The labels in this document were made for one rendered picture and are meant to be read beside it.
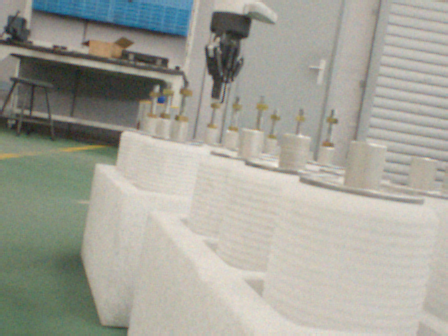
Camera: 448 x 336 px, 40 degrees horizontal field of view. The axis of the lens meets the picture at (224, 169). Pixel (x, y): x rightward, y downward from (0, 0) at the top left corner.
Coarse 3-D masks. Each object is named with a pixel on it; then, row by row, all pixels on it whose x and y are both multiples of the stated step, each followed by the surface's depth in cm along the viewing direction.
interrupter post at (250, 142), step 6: (246, 132) 59; (252, 132) 59; (258, 132) 59; (240, 138) 60; (246, 138) 59; (252, 138) 59; (258, 138) 59; (240, 144) 59; (246, 144) 59; (252, 144) 59; (258, 144) 59; (240, 150) 59; (246, 150) 59; (252, 150) 59; (258, 150) 59; (246, 156) 59; (252, 156) 59; (258, 156) 59
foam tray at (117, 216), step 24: (96, 168) 112; (96, 192) 107; (120, 192) 81; (144, 192) 80; (96, 216) 101; (120, 216) 79; (144, 216) 79; (96, 240) 97; (120, 240) 79; (96, 264) 93; (120, 264) 79; (96, 288) 89; (120, 288) 79; (120, 312) 80
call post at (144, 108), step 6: (144, 108) 123; (156, 108) 124; (162, 108) 124; (174, 108) 125; (138, 114) 129; (144, 114) 123; (174, 114) 125; (138, 120) 128; (168, 120) 125; (174, 120) 125; (156, 126) 124
